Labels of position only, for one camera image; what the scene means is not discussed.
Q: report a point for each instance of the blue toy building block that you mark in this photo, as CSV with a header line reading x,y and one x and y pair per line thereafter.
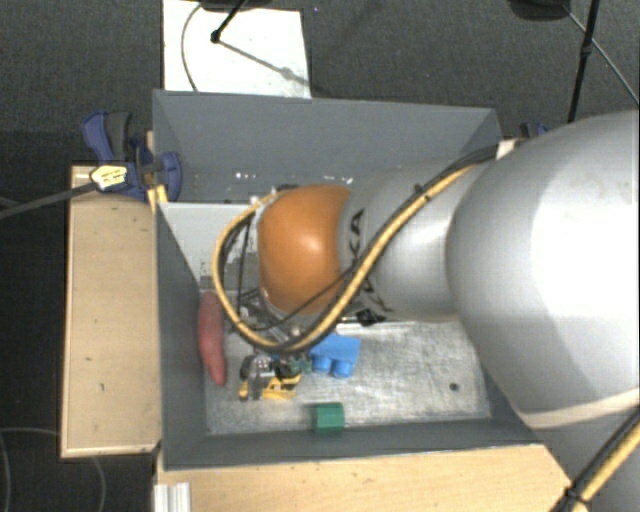
x,y
336,354

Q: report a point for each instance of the red-brown sweet potato toy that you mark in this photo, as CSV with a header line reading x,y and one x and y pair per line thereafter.
x,y
212,335

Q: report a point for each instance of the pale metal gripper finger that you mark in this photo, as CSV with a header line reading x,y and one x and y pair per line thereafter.
x,y
247,366
262,369

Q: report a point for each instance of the black cylinder on white bracket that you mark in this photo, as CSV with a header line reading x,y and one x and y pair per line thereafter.
x,y
361,327

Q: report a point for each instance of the green toy block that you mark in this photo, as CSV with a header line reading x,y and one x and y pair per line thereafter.
x,y
328,418

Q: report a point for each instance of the grey metal bin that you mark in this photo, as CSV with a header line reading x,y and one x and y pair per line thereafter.
x,y
310,140

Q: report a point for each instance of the pale wood flat board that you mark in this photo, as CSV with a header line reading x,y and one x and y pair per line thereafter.
x,y
112,320

